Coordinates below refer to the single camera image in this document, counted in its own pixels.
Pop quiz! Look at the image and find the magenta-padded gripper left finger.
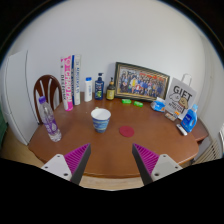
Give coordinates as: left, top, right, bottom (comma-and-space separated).
41, 143, 92, 186

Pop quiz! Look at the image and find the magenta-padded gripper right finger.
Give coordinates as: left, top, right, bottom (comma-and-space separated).
132, 143, 184, 186

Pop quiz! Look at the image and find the clear purple-capped water bottle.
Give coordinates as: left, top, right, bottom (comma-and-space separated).
37, 95, 63, 143

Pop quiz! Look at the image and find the flat round red coaster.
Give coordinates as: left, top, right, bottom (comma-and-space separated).
119, 125, 136, 138

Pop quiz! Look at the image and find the blue patterned paper cup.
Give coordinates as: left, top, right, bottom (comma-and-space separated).
90, 107, 112, 134

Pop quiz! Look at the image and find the white remote control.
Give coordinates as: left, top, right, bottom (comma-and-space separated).
175, 123, 188, 137

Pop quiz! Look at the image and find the blue tissue pack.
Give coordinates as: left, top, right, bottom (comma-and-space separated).
150, 97, 167, 113

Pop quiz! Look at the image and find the blue detergent bottle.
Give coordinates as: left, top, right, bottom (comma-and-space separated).
180, 104, 199, 134

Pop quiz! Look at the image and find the white radiator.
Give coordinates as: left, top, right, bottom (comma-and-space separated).
193, 138, 223, 164

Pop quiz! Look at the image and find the white blue-capped bottle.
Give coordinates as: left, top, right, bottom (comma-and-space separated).
83, 77, 93, 103

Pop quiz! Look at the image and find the white paper gift bag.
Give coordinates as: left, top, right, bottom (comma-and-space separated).
164, 73, 198, 121

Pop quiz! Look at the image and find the dark blue pump bottle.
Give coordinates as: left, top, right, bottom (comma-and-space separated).
94, 72, 105, 101

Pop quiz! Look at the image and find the pink and white tube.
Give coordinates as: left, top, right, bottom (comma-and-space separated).
60, 55, 74, 112

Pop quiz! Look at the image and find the dark yellow-labelled pump bottle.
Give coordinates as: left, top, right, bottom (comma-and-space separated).
105, 77, 117, 101

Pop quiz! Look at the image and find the framed group photo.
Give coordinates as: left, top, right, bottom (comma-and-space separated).
113, 61, 171, 103

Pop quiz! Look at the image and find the dark wooden chair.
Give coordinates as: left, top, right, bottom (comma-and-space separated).
33, 74, 64, 125

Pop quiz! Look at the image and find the green crate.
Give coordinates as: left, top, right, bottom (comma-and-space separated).
0, 106, 8, 148

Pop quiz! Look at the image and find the white refrigerator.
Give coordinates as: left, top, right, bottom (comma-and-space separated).
0, 49, 39, 146

